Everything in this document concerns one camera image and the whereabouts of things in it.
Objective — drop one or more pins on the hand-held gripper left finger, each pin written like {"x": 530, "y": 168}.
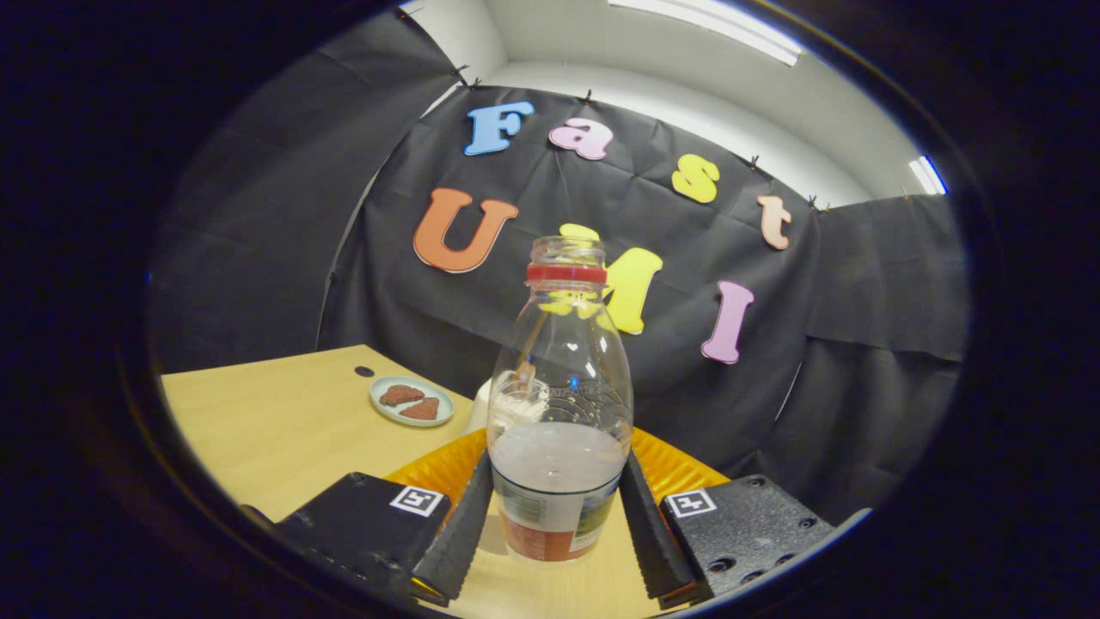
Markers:
{"x": 464, "y": 533}

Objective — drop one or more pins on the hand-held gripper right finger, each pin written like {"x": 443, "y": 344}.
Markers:
{"x": 649, "y": 533}

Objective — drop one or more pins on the clear juice bottle red label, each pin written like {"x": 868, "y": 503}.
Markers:
{"x": 559, "y": 481}

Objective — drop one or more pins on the white toaster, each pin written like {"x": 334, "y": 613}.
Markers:
{"x": 479, "y": 411}

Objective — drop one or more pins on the brown meat piece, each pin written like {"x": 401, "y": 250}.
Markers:
{"x": 421, "y": 410}
{"x": 400, "y": 395}

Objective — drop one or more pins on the pale green plate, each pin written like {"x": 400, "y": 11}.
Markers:
{"x": 387, "y": 411}

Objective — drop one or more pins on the wooden table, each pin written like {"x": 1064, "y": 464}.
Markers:
{"x": 284, "y": 421}

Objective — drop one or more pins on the black backdrop cloth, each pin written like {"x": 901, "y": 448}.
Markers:
{"x": 859, "y": 387}

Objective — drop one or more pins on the small ceiling light panel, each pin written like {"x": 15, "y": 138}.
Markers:
{"x": 928, "y": 174}

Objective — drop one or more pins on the long ceiling light panel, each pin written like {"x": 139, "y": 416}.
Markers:
{"x": 713, "y": 30}

